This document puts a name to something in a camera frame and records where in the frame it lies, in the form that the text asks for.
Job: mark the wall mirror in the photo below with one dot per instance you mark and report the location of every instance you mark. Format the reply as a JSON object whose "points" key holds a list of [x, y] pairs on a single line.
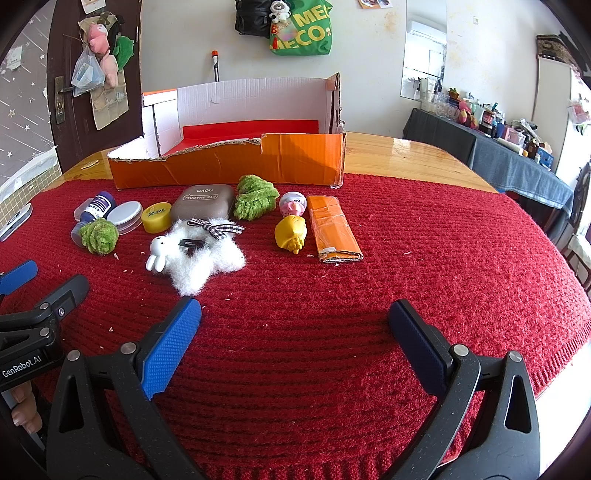
{"points": [[425, 60]]}

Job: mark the blue bottle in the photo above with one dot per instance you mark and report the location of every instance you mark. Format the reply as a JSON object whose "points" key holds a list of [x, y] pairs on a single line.
{"points": [[99, 203]]}

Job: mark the dark brown door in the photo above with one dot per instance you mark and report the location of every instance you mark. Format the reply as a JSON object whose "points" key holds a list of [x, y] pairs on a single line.
{"points": [[67, 147]]}

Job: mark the green tote bag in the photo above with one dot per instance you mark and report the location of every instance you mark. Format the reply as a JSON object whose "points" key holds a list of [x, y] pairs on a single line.
{"points": [[304, 32]]}

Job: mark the white fluffy hair clip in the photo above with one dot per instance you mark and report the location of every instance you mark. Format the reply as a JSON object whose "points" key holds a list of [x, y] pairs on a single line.
{"points": [[203, 263]]}

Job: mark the green fuzzy scrunchie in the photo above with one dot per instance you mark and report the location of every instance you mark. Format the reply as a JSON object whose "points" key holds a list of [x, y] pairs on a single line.
{"points": [[254, 198], [98, 236]]}

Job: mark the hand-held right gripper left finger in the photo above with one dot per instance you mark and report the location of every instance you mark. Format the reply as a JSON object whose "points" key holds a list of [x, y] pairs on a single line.
{"points": [[171, 350]]}

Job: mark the pink toy figure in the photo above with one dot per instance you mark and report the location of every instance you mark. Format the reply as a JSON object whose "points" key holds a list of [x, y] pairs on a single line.
{"points": [[293, 203]]}

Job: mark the yellow duck toy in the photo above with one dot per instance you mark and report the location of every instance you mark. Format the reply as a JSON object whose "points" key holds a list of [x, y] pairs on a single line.
{"points": [[288, 233]]}

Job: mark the side table with dark cloth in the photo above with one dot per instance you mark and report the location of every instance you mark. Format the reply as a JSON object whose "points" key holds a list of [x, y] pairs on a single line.
{"points": [[498, 157]]}

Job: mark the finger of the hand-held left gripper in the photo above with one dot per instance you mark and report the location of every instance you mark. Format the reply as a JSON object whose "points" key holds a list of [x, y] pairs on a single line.
{"points": [[21, 276], [69, 290]]}

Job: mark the red knitted blanket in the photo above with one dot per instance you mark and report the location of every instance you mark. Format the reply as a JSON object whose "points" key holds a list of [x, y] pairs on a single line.
{"points": [[300, 300]]}

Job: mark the panda plush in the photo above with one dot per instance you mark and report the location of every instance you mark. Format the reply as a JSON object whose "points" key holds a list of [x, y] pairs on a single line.
{"points": [[279, 10]]}

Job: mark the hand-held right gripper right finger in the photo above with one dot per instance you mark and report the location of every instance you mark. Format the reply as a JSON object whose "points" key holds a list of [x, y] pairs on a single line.
{"points": [[415, 344]]}

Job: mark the beige hanging organizer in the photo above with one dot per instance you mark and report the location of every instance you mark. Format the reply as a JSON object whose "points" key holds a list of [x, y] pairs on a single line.
{"points": [[108, 108]]}

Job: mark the person's left hand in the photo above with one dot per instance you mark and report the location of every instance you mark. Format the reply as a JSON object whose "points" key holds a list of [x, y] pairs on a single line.
{"points": [[25, 408]]}

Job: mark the pink pig plush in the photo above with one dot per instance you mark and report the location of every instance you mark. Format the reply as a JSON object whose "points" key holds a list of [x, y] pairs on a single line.
{"points": [[99, 39]]}

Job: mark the orange cardboard box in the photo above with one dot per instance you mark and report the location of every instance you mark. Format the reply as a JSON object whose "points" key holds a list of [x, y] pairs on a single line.
{"points": [[231, 161]]}

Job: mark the white round lidded jar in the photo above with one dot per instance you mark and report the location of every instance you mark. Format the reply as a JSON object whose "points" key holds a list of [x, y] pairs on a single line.
{"points": [[125, 213]]}

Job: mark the wall photos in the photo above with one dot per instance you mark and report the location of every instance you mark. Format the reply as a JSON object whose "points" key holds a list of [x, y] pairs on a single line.
{"points": [[375, 3]]}

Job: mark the black bag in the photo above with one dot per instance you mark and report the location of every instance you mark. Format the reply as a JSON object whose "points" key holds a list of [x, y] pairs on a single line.
{"points": [[249, 16]]}

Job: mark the yellow round jar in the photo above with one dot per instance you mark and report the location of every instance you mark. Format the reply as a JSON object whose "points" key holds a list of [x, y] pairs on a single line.
{"points": [[156, 217]]}

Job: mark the white cabinet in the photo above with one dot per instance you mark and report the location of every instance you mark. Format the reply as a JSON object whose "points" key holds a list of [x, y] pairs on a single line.
{"points": [[558, 115]]}

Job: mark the orange packet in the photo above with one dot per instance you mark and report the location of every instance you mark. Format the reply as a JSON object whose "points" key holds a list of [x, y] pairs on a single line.
{"points": [[330, 230]]}

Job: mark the white flat object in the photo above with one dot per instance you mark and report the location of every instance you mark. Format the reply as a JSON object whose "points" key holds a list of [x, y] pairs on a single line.
{"points": [[16, 221]]}

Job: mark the brown eye shadow case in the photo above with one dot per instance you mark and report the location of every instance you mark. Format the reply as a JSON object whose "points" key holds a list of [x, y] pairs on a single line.
{"points": [[203, 201]]}

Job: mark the clear plastic bag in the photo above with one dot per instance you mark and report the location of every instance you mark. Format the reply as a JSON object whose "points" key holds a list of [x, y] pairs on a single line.
{"points": [[85, 76]]}

